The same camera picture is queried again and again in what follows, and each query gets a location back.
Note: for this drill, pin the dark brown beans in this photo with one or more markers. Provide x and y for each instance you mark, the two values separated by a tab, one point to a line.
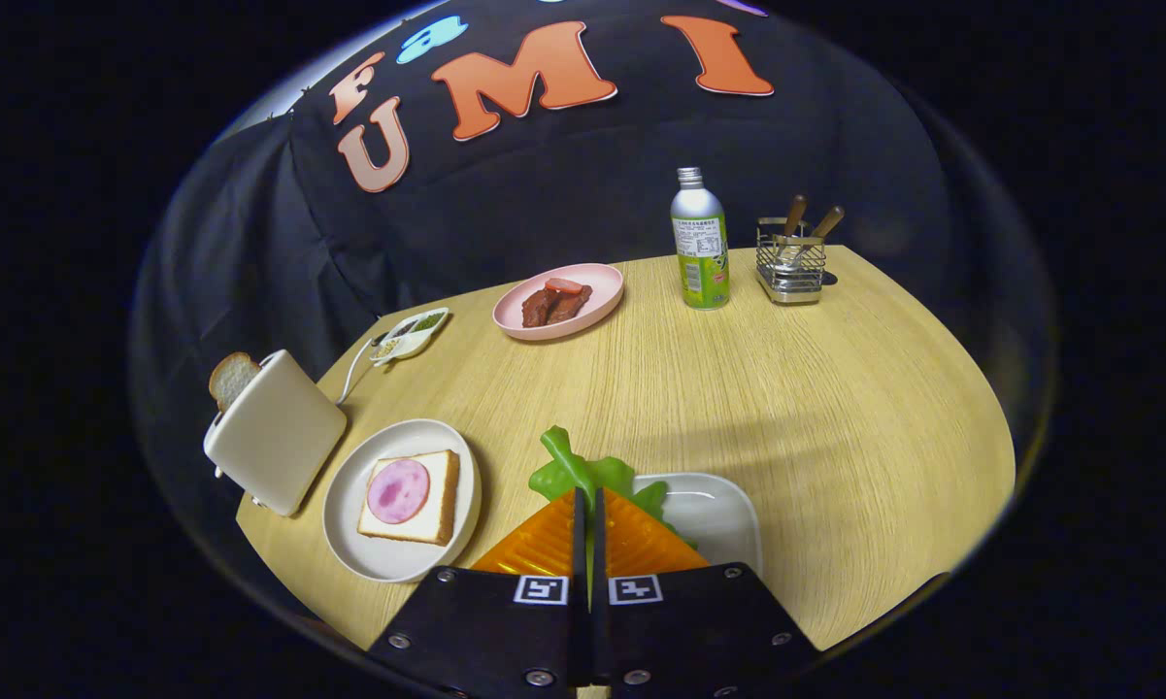
405	330

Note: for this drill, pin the white toaster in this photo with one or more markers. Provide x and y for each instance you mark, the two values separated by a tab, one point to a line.
277	437

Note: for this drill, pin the green lettuce leaf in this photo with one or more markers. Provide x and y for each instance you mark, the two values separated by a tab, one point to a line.
568	471

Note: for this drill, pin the white divided dish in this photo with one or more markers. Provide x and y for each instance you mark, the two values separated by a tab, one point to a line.
410	342

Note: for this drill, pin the green beans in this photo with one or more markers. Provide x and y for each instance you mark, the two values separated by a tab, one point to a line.
428	320

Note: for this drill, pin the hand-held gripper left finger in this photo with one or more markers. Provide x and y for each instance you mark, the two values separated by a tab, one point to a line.
485	631

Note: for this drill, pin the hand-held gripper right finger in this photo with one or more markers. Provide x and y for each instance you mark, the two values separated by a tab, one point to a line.
699	631

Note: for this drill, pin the pink ham slice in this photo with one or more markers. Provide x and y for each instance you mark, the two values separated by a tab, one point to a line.
398	491

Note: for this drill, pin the silver green drink bottle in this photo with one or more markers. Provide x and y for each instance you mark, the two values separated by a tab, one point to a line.
701	243

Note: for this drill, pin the red sausage slice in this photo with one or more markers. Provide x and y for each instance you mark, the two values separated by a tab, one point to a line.
563	285

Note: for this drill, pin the brown meat pieces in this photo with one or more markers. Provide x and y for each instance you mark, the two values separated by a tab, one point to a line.
553	308

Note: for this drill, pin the pale yellow beans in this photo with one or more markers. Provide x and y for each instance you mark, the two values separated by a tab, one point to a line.
385	348

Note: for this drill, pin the toasted bread slice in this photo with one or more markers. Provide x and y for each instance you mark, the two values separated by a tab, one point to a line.
230	377

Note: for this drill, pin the white square plate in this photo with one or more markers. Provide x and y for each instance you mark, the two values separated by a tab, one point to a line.
718	515

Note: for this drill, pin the white round plate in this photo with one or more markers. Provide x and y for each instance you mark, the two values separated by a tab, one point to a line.
388	563

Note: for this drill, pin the white bread slice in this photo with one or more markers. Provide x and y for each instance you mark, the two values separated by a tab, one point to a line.
442	485

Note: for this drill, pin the pink plate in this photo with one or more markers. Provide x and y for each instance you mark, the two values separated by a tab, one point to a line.
597	291

